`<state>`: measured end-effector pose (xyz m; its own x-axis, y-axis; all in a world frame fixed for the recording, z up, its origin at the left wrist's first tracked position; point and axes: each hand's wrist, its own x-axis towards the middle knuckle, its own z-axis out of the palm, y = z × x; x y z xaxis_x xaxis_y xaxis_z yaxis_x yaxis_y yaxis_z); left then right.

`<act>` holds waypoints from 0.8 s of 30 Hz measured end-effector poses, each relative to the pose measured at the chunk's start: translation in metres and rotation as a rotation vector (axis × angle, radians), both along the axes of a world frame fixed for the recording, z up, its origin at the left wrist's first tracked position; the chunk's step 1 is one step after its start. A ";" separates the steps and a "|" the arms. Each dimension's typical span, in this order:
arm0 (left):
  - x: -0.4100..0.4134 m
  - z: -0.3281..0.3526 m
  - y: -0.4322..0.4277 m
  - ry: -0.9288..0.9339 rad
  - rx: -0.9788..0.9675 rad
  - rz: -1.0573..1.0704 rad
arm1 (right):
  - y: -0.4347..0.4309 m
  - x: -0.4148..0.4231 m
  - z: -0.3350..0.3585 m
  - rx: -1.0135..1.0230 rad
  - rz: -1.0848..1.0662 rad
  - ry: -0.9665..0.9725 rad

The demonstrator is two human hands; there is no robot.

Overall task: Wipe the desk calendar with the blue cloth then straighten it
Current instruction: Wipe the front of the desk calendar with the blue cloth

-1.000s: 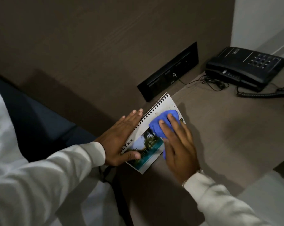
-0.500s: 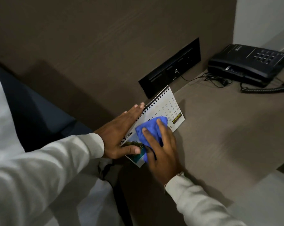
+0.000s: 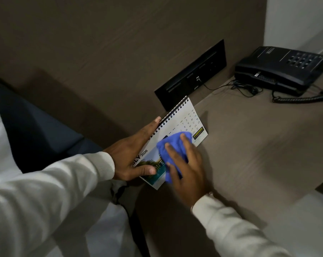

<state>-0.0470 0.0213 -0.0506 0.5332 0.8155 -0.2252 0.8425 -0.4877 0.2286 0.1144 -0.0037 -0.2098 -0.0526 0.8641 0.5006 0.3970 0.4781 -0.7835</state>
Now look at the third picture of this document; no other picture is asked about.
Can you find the person's right hand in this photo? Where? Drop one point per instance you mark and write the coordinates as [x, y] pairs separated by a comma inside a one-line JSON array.
[[189, 171]]

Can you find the person's left hand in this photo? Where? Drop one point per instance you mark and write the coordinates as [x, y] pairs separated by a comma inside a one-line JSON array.
[[125, 155]]

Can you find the person's right middle finger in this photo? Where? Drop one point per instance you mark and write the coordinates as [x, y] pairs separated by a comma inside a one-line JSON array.
[[187, 147]]

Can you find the person's right thumb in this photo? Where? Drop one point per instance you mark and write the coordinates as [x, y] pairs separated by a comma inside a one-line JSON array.
[[170, 172]]

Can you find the person's left thumb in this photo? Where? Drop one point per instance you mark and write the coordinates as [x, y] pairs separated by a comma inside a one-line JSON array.
[[142, 171]]

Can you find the blue cleaning cloth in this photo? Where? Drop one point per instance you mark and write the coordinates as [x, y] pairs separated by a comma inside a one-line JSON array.
[[170, 147]]

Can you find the spiral-bound desk calendar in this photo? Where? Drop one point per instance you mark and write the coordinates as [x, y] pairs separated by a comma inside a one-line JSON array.
[[182, 123]]

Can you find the person's left forearm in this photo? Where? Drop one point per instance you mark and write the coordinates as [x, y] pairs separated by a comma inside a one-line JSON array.
[[41, 195]]

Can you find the person's right forearm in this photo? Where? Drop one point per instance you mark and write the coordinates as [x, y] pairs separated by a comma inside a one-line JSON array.
[[231, 230]]

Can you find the black desk telephone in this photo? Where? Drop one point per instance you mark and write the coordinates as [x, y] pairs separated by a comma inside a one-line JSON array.
[[282, 69]]

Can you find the black wall socket panel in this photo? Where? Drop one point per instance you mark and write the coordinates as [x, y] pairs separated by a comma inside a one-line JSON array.
[[190, 77]]

